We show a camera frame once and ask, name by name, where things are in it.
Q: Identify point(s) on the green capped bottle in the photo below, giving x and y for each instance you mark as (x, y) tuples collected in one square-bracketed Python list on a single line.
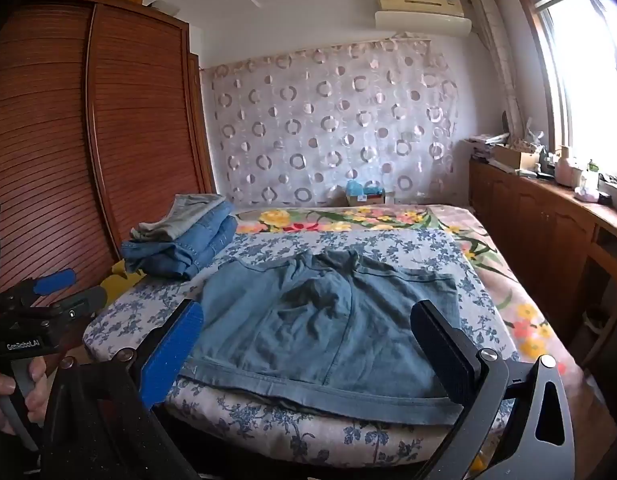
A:
[(592, 176)]

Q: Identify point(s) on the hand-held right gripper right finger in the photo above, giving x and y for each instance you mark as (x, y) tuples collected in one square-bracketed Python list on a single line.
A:
[(441, 355)]

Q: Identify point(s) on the window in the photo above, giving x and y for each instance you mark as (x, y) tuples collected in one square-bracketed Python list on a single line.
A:
[(583, 75)]

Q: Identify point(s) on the circle patterned curtain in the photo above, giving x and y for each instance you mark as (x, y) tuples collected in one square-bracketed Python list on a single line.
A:
[(333, 130)]

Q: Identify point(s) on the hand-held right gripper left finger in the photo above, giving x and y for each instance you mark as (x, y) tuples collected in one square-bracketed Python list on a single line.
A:
[(172, 357)]

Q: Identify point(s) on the stack of papers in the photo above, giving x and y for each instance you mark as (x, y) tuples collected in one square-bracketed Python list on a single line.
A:
[(481, 146)]

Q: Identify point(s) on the folded grey pants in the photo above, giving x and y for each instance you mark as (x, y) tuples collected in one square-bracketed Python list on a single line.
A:
[(183, 217)]

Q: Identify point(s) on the blue plastic bag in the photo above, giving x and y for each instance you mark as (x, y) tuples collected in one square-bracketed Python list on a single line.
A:
[(361, 188)]

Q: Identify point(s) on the brown wooden wardrobe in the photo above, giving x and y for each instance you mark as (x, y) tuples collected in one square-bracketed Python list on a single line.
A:
[(53, 135)]

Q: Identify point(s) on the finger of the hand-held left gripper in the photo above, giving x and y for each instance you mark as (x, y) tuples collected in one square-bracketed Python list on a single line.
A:
[(83, 301), (53, 281)]

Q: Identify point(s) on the wooden side cabinet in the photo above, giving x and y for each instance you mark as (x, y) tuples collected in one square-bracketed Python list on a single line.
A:
[(543, 225)]

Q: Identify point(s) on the light blue pants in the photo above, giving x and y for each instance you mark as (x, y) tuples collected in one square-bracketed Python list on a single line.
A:
[(313, 330)]

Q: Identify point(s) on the person's left hand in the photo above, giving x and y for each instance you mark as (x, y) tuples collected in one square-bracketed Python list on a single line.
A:
[(1, 387)]

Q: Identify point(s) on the blue floral blanket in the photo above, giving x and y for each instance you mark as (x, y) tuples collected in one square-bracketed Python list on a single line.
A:
[(268, 245)]

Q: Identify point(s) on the white air conditioner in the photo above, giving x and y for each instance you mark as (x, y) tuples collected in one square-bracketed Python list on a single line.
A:
[(421, 12)]

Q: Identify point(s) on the folded blue jeans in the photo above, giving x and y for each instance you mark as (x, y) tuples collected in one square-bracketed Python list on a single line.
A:
[(188, 252)]

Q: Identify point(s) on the pink pump bottle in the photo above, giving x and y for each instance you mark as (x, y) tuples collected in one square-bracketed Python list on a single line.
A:
[(564, 167)]

